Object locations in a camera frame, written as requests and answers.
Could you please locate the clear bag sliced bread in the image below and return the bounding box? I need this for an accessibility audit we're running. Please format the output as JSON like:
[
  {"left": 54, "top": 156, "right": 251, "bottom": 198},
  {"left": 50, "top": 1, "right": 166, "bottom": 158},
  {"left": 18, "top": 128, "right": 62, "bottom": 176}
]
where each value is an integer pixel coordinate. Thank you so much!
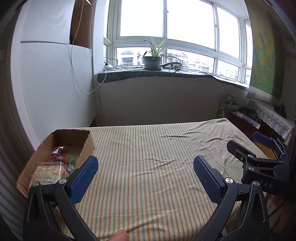
[{"left": 29, "top": 162, "right": 72, "bottom": 187}]

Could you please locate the red crinkly snack wrapper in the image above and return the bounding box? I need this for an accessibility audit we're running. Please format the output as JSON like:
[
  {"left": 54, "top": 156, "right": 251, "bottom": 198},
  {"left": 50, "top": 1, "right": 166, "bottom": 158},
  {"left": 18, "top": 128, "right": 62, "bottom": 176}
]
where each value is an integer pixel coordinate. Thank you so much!
[{"left": 45, "top": 154, "right": 67, "bottom": 164}]

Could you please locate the green candy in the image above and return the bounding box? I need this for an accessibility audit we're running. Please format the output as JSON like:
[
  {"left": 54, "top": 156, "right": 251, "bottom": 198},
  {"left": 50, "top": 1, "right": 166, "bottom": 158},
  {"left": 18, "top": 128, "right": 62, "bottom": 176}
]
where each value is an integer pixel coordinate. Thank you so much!
[{"left": 66, "top": 156, "right": 80, "bottom": 166}]

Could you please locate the red clear dates candy pack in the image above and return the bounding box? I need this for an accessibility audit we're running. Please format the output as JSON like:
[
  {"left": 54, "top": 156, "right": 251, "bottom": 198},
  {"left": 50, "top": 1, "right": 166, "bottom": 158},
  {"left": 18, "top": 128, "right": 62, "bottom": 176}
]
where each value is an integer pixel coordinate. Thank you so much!
[{"left": 51, "top": 146, "right": 65, "bottom": 157}]

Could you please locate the person's right hand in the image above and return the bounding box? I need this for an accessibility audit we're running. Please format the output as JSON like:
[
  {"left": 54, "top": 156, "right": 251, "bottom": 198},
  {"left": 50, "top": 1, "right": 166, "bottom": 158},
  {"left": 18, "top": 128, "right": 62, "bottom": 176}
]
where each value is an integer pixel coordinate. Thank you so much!
[{"left": 263, "top": 192, "right": 295, "bottom": 240}]

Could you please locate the person's left hand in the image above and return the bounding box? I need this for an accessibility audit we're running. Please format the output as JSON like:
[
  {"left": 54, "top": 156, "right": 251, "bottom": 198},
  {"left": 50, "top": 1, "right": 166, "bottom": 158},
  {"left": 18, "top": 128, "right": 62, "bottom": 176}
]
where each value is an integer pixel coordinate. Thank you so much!
[{"left": 108, "top": 230, "right": 129, "bottom": 241}]

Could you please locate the white lace table cover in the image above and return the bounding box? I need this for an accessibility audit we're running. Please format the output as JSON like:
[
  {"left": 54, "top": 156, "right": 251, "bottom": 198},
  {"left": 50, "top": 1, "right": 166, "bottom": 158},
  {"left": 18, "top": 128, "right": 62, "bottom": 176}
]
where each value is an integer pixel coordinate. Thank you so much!
[{"left": 248, "top": 100, "right": 295, "bottom": 146}]

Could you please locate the dark red storage box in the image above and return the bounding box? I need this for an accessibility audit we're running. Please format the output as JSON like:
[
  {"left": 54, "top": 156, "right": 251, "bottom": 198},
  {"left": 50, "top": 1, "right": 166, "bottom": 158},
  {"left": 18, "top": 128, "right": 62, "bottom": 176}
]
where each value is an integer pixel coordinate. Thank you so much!
[{"left": 227, "top": 111, "right": 260, "bottom": 140}]

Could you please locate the green patterned shopping bag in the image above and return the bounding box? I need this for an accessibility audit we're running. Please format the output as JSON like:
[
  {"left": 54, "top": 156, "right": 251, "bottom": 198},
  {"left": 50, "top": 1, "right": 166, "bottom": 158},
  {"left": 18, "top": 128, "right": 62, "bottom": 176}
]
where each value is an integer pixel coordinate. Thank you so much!
[{"left": 216, "top": 95, "right": 240, "bottom": 118}]

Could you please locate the brown cardboard box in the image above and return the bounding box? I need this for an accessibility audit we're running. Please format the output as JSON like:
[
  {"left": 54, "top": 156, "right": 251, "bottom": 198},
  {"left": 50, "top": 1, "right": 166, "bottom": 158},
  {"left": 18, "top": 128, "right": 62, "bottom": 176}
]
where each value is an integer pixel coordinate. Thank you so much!
[{"left": 16, "top": 129, "right": 95, "bottom": 197}]

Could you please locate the striped beige tablecloth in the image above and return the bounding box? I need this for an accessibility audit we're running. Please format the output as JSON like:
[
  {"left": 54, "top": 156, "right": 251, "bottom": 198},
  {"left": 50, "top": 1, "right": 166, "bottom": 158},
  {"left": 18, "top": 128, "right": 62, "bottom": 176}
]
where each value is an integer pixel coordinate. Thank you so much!
[{"left": 76, "top": 118, "right": 264, "bottom": 240}]

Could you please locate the black round object on sill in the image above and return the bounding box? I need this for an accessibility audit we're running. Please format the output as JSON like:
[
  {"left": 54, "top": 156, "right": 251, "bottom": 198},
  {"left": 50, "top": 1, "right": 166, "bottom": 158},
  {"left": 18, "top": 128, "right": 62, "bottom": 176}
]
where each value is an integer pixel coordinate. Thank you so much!
[{"left": 161, "top": 62, "right": 183, "bottom": 71}]

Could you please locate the potted spider plant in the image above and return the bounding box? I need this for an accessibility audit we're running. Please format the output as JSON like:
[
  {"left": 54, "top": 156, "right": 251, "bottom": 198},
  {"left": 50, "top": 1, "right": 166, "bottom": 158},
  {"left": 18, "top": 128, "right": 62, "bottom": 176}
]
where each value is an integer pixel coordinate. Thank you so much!
[{"left": 142, "top": 39, "right": 183, "bottom": 73}]

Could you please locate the white power strip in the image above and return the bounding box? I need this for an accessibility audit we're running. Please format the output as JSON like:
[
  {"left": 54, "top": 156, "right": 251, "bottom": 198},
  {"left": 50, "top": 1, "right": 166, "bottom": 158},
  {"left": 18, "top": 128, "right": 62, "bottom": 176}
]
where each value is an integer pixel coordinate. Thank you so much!
[{"left": 104, "top": 62, "right": 114, "bottom": 71}]

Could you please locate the yellow green wall map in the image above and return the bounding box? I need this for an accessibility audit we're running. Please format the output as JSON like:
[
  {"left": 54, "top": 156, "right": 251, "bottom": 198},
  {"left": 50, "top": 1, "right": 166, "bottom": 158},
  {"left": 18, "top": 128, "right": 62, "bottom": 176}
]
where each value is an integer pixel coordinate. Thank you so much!
[{"left": 245, "top": 1, "right": 284, "bottom": 105}]

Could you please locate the white hanging cable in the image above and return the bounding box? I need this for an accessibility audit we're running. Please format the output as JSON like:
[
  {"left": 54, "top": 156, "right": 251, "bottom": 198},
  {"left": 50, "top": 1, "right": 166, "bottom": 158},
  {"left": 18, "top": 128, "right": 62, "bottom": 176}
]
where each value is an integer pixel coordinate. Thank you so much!
[{"left": 70, "top": 0, "right": 107, "bottom": 95}]

